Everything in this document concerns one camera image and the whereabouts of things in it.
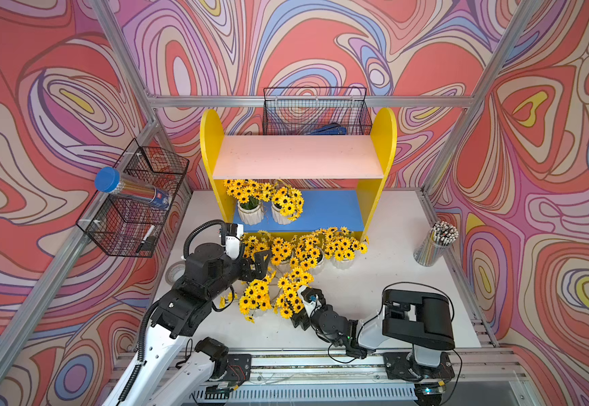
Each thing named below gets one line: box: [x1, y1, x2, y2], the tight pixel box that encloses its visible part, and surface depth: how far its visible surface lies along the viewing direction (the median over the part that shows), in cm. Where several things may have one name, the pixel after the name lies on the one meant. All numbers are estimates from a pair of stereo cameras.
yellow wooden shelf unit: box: [199, 107, 398, 243], surface depth 81 cm
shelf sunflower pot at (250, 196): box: [223, 179, 273, 226], surface depth 84 cm
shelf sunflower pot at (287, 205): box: [270, 186, 305, 225], surface depth 82 cm
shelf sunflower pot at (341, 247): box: [324, 226, 370, 270], surface depth 88 cm
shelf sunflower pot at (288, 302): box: [272, 267, 314, 320], surface depth 75 cm
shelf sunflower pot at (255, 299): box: [219, 271, 276, 324], surface depth 75 cm
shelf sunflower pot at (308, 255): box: [289, 234, 325, 275], surface depth 85 cm
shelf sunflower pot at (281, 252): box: [270, 236, 296, 275], surface depth 84 cm
